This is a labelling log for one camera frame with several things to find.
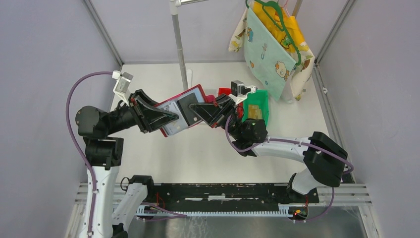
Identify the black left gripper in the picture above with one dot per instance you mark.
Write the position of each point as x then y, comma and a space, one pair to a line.
148, 117

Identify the yellow garment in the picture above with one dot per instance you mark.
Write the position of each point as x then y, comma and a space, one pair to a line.
284, 27

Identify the silver patterned credit card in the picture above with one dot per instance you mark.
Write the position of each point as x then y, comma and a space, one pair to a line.
176, 125

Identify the green plastic bin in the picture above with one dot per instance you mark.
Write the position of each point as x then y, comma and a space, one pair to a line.
260, 98

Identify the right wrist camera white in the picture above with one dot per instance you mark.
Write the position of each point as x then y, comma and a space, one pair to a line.
239, 91

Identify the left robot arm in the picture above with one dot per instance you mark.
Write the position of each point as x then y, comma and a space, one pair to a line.
103, 157

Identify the silver stand pole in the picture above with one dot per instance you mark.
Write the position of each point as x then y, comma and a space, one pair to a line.
174, 4

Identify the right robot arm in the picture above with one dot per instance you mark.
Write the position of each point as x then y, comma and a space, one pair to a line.
326, 162

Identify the white stand base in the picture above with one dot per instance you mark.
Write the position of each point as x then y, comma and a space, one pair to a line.
189, 74

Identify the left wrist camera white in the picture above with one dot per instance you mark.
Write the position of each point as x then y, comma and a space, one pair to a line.
121, 88

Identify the green clothes hanger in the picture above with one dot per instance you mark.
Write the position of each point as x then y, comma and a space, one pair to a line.
272, 36

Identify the dark grey credit card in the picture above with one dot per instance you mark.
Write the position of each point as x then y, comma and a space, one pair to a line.
188, 114

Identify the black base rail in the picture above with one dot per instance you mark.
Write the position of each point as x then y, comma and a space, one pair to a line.
226, 197

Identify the cream cartoon cloth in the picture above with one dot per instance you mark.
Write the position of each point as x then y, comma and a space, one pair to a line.
295, 86

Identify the red leather card holder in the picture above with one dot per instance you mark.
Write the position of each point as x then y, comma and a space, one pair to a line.
201, 96

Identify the mint cartoon cloth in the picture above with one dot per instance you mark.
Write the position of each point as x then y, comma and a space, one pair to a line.
266, 58

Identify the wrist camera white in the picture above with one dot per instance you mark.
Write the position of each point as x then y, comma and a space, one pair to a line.
121, 88
239, 91

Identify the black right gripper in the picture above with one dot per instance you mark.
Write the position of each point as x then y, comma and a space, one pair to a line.
214, 115

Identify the red plastic bin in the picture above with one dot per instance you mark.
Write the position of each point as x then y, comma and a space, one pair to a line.
224, 91

